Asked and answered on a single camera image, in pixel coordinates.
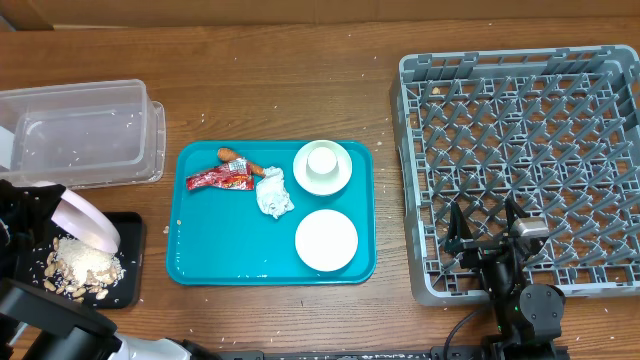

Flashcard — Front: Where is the white saucer bowl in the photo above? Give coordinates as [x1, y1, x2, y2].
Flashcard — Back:
[293, 140, 352, 196]

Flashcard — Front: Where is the orange carrot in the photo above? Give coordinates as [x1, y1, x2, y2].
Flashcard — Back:
[217, 148, 265, 177]

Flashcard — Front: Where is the clear plastic waste bin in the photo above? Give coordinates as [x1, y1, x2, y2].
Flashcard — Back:
[1, 79, 167, 188]

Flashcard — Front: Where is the rice and peanuts food waste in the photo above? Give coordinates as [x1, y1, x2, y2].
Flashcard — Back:
[43, 237, 126, 302]

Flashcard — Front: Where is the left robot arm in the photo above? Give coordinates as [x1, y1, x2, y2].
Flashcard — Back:
[1, 180, 222, 360]

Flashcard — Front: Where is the red snack wrapper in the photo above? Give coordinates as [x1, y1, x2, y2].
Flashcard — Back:
[186, 158, 255, 191]

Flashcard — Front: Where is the teal plastic serving tray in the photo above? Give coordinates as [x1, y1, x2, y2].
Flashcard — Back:
[166, 140, 377, 286]

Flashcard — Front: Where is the white upside-down cup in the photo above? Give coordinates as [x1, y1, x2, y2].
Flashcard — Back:
[307, 146, 337, 176]

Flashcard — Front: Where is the large white plate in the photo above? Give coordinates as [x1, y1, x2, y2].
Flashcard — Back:
[28, 181, 121, 254]

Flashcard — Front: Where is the black plastic tray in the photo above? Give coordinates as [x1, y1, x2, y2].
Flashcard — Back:
[14, 212, 146, 309]

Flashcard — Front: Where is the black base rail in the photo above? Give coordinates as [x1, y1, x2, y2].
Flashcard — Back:
[214, 344, 571, 360]

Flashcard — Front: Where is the grey dishwasher rack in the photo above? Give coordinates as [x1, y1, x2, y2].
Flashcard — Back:
[390, 45, 639, 306]

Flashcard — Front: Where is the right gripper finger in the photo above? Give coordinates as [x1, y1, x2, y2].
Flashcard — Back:
[504, 197, 525, 233]
[444, 202, 473, 254]

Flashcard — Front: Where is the white tissue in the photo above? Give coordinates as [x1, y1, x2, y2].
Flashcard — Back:
[255, 167, 295, 219]

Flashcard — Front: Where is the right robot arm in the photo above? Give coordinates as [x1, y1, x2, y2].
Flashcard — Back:
[431, 198, 570, 360]

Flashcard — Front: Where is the small white plate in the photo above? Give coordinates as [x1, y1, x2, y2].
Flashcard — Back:
[295, 209, 359, 272]

